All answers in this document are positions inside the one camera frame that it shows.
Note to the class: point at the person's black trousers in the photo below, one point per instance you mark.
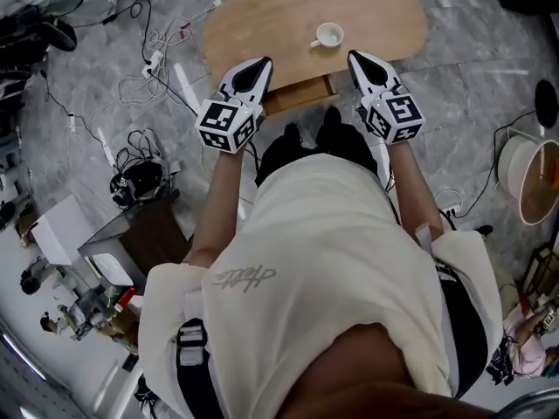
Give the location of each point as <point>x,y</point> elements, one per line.
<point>349,151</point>

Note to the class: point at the dark wood cabinet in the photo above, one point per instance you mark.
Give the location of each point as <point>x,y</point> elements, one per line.
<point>153,238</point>

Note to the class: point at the small white power strip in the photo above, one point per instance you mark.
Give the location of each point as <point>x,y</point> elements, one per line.
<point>72,122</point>

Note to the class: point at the person's neck and chin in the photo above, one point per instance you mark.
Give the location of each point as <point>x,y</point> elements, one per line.
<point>362,365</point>

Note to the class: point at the person's left forearm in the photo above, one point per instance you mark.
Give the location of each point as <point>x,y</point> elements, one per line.
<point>218,208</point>

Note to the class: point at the person's black shoe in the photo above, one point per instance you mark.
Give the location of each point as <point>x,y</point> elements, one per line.
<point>331,120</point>
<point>291,134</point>

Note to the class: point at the person's cream shirt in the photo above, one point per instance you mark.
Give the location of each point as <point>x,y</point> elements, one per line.
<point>327,242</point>

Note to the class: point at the white box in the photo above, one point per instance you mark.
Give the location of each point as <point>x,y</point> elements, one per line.
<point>59,229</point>

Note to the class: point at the black round stand base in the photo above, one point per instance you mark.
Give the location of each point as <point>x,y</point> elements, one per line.
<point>547,103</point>

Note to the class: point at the red box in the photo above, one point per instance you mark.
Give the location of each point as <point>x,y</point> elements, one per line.
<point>126,298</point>

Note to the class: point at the white rounded device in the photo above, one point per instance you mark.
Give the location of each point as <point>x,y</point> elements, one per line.
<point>111,269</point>

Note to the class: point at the person's left black shoe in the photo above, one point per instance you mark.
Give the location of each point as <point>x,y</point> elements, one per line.
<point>291,134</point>

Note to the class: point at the white cup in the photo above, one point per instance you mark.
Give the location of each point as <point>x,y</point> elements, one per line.
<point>329,35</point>

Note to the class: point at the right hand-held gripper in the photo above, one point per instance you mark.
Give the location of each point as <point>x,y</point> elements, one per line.
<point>397,118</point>

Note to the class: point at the white plug adapter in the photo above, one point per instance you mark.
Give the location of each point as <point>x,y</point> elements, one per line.
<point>217,3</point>

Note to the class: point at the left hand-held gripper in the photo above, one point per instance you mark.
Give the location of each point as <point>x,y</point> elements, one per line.
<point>220,122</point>

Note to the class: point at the person's right black shoe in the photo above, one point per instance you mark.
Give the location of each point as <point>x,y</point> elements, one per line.
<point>331,120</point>

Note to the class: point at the wooden coffee table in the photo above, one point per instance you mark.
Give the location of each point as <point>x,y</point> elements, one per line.
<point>271,24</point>

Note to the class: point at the black metal lantern frame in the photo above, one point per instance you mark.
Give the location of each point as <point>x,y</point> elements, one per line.
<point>541,273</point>

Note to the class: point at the person's right forearm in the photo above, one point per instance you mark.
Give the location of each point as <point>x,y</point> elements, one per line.
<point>412,181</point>

